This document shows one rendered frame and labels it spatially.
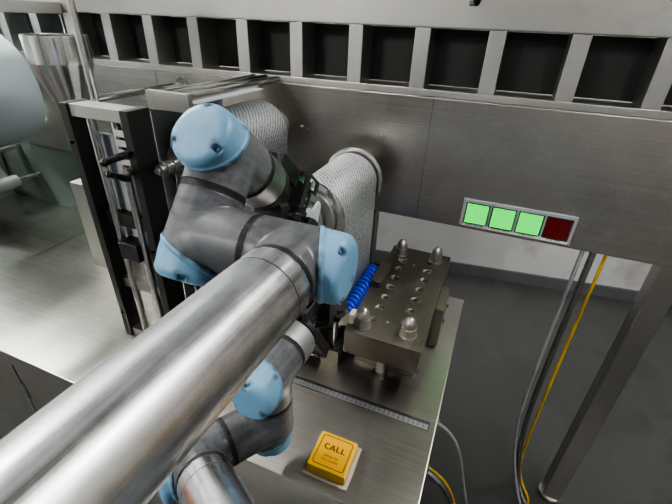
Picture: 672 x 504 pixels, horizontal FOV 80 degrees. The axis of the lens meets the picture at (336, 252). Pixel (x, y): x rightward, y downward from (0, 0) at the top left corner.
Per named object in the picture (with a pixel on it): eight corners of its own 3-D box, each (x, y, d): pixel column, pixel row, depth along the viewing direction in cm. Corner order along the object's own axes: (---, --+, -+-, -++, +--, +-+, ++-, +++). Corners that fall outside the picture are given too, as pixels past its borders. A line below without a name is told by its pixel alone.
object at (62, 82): (81, 266, 123) (13, 62, 94) (118, 246, 134) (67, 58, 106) (116, 277, 119) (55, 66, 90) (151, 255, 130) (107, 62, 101)
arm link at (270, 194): (265, 203, 50) (211, 192, 53) (279, 214, 55) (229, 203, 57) (282, 148, 51) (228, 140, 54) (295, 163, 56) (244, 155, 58)
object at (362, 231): (333, 315, 88) (336, 242, 79) (367, 264, 107) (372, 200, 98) (335, 316, 88) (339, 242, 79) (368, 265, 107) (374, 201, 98)
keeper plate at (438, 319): (427, 344, 97) (435, 308, 92) (435, 320, 105) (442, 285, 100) (438, 347, 96) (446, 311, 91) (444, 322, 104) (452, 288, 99)
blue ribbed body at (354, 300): (337, 318, 89) (338, 305, 87) (367, 270, 106) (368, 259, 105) (352, 322, 88) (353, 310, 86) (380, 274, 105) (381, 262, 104)
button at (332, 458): (306, 470, 70) (306, 462, 69) (322, 437, 76) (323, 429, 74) (343, 486, 68) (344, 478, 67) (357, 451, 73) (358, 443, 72)
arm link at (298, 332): (305, 375, 66) (262, 360, 69) (317, 356, 70) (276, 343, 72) (305, 341, 62) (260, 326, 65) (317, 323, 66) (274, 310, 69)
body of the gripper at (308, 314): (343, 280, 75) (317, 318, 65) (341, 316, 79) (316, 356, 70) (307, 271, 77) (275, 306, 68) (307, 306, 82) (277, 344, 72)
